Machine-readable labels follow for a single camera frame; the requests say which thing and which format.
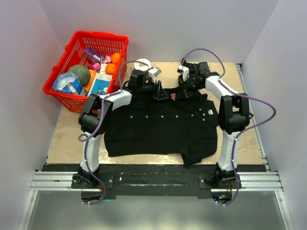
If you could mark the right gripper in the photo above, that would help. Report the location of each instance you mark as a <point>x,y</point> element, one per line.
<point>185,93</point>

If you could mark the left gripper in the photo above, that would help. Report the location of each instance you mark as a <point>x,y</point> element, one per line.
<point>160,94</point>

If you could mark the black button shirt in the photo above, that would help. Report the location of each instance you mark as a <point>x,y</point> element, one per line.
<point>187,126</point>

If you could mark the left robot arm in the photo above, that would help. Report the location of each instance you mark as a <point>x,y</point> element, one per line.
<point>96,115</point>

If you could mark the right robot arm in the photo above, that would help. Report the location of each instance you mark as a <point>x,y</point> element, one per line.
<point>233,117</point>

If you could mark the orange fruit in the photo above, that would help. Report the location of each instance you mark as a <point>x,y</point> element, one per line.
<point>110,68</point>
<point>115,58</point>

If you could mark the blue white box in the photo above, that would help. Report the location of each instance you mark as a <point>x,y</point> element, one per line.
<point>99,84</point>

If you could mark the purple box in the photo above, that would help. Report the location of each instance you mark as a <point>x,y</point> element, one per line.
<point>92,55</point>

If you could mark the green melon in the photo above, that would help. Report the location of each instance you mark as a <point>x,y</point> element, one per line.
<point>82,72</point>

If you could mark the blue white plastic bag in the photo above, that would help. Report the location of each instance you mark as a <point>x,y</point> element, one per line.
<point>69,83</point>

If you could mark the red plastic basket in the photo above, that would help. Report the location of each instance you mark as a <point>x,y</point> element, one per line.
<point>103,43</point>

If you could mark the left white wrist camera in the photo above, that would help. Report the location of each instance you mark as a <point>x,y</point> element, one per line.
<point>153,72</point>

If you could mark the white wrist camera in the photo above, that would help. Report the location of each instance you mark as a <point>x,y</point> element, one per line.
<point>153,72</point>
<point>184,71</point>

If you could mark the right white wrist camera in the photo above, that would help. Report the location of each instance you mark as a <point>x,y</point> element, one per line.
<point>184,71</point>

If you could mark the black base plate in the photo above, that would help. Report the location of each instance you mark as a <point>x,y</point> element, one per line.
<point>112,180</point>

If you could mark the aluminium rail frame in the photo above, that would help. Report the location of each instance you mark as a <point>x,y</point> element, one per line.
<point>58,177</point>

